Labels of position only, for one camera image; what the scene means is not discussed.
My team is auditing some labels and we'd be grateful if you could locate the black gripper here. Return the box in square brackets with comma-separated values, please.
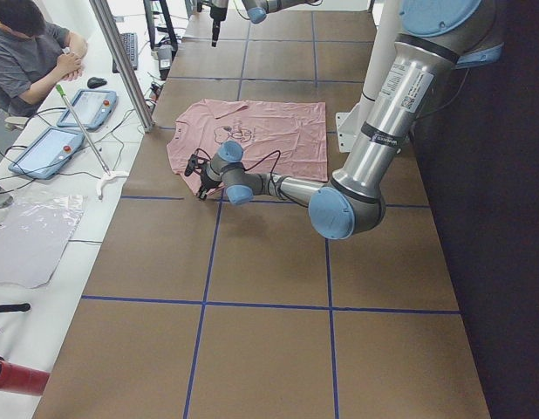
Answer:
[209, 0, 227, 47]
[197, 163, 222, 200]

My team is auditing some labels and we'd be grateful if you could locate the pink Snoopy t-shirt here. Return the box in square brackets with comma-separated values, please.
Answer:
[167, 99, 328, 182]

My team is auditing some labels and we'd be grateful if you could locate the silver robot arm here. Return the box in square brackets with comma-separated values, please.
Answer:
[187, 1, 508, 239]
[208, 0, 317, 47]

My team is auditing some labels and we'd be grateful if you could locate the black keyboard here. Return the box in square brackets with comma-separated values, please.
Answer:
[119, 32, 139, 70]

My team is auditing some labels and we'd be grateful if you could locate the white hook tool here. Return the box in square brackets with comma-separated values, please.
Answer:
[95, 170, 129, 201]

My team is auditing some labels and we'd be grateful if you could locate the black computer mouse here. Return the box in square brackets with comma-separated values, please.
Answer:
[86, 77, 107, 89]

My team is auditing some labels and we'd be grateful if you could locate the far blue teach pendant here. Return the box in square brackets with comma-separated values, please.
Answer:
[71, 89, 118, 132]

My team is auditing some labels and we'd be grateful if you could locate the blue teach pendant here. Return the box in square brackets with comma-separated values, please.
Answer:
[71, 89, 118, 132]
[8, 127, 84, 180]

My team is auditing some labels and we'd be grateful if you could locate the near blue teach pendant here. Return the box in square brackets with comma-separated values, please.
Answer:
[8, 127, 84, 180]

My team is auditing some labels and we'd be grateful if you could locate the metal rod green tip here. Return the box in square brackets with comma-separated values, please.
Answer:
[55, 84, 111, 175]

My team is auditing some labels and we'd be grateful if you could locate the clear plastic bag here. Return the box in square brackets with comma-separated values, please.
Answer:
[0, 190, 86, 289]

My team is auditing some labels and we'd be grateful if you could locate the seated person grey shirt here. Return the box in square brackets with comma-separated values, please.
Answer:
[0, 1, 88, 117]

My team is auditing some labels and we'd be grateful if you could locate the black stand leg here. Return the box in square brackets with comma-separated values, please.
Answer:
[0, 303, 31, 313]

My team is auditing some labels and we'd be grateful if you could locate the red cylinder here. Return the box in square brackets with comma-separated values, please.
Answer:
[0, 360, 50, 396]

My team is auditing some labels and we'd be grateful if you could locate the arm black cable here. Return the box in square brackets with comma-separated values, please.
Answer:
[184, 148, 331, 210]

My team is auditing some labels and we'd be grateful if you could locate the aluminium frame post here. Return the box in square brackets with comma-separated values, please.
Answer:
[89, 0, 154, 133]

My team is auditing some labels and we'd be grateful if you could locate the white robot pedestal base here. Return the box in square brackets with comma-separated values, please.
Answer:
[336, 0, 401, 153]

